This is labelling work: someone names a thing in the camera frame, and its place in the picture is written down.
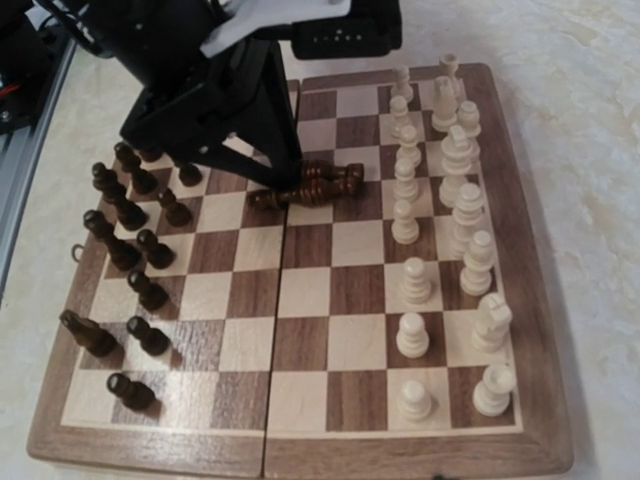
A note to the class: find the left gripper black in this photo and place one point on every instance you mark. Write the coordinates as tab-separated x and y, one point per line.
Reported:
191	103

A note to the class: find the dark pieces pile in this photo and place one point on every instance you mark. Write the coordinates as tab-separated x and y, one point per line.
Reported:
321	182

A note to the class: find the brass board latch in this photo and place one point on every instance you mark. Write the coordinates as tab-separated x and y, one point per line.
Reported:
77	251

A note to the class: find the dark pawn standing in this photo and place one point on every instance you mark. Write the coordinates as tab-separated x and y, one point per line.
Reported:
176	213

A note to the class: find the dark rook at corner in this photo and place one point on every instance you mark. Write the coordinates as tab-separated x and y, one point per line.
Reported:
143	181

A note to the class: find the dark knight back row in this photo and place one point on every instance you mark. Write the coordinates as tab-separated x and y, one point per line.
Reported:
129	214

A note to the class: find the dark back row piece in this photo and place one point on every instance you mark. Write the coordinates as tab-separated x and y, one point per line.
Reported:
123	255

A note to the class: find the wooden chessboard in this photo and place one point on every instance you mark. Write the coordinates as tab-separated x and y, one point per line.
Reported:
282	324

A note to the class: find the white knight piece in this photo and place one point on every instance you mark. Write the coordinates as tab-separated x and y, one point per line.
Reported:
492	321

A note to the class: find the white pawn near corner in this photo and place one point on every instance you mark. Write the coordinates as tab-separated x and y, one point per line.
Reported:
414	401

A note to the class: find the white rook corner piece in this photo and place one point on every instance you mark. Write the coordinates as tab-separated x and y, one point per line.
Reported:
492	395

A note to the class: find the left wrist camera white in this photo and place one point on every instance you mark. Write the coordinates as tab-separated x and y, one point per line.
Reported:
316	29

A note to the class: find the aluminium front rail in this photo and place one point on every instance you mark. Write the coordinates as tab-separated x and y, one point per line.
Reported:
20	152

